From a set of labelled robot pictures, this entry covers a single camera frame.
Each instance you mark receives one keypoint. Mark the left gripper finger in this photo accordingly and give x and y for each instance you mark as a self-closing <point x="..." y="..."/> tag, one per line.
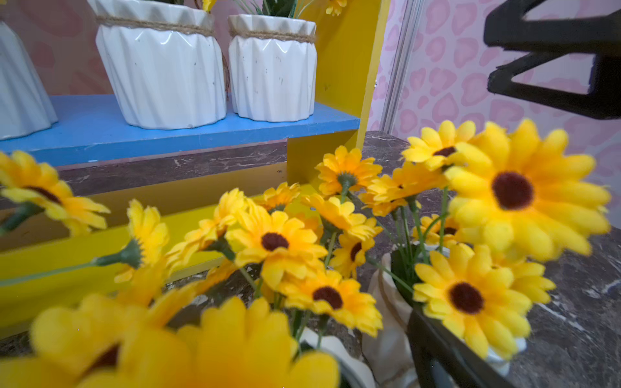
<point x="442" y="360"/>

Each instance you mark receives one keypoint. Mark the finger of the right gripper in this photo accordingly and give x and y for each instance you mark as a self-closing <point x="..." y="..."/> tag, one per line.
<point x="546" y="40"/>

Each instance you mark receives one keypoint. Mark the sunflower pot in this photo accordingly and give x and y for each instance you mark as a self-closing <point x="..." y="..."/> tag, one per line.
<point x="514" y="201"/>
<point x="273" y="59"/>
<point x="308" y="248"/>
<point x="25" y="105"/>
<point x="163" y="329"/>
<point x="163" y="62"/>

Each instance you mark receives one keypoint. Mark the right aluminium frame profile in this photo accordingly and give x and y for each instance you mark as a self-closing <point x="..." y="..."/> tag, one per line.
<point x="410" y="24"/>

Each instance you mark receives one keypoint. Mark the yellow two-tier shelf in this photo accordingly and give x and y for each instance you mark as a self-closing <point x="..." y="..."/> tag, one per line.
<point x="182" y="172"/>

